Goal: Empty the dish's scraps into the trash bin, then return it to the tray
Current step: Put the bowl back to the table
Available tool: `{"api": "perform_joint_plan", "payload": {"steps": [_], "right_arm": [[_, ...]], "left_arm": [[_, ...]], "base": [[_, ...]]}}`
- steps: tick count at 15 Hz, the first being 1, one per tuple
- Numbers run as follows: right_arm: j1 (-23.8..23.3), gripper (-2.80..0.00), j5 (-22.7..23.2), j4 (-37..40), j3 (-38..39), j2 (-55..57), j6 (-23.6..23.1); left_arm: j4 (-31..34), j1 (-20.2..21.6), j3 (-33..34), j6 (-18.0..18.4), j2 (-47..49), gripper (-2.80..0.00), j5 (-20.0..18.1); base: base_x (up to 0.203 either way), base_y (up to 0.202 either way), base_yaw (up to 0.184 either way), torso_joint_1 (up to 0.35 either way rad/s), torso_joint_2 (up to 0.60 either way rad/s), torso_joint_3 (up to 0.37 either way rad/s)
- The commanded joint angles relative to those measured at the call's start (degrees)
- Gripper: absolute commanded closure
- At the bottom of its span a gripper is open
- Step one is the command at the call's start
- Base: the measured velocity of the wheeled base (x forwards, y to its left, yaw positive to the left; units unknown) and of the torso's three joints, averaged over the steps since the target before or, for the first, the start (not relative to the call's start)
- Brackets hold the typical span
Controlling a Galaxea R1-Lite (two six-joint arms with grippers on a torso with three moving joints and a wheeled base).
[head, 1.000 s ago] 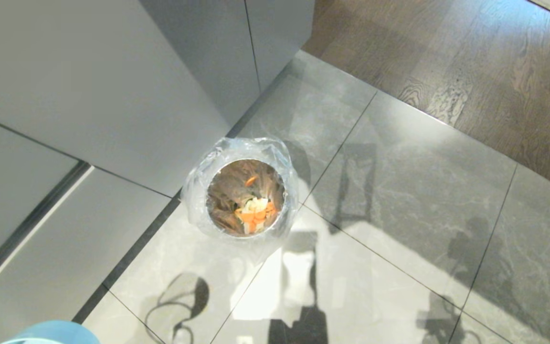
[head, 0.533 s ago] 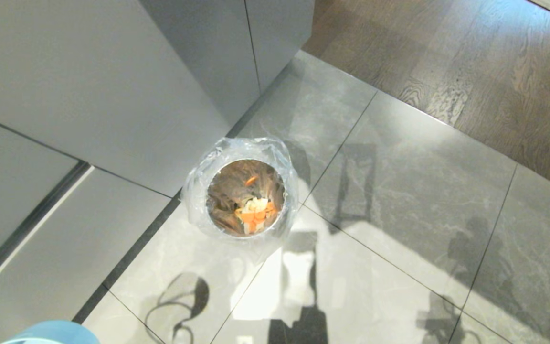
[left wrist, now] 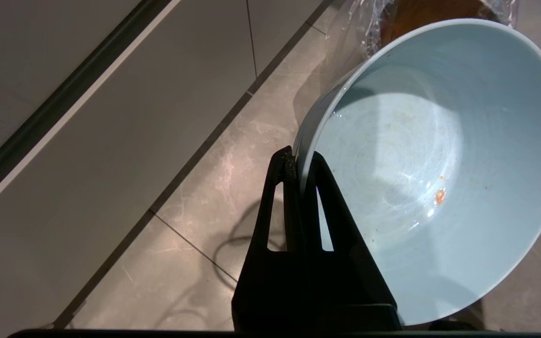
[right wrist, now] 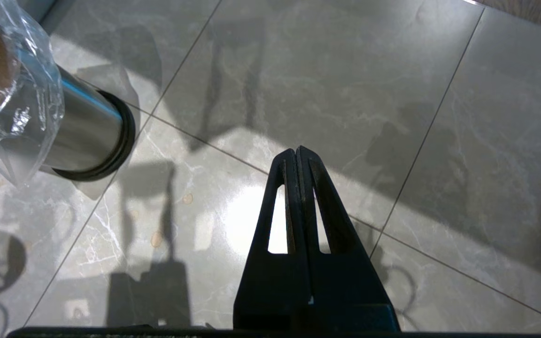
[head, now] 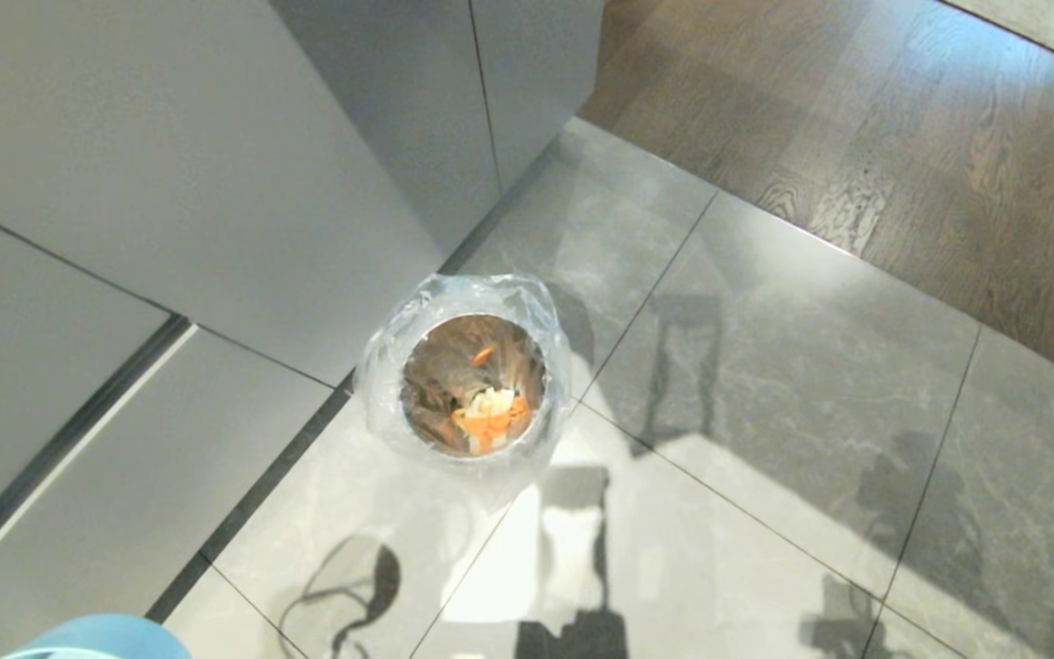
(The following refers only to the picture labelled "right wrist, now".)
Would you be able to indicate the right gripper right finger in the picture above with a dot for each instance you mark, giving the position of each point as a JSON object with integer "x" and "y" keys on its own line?
{"x": 341, "y": 281}

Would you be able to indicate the stainless steel trash bin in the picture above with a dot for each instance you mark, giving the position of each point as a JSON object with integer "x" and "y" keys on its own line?
{"x": 85, "y": 124}

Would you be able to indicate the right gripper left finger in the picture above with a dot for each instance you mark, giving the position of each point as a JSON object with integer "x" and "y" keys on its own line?
{"x": 273, "y": 281}

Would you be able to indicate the clear plastic bin liner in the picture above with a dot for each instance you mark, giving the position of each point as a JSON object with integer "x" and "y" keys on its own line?
{"x": 21, "y": 117}

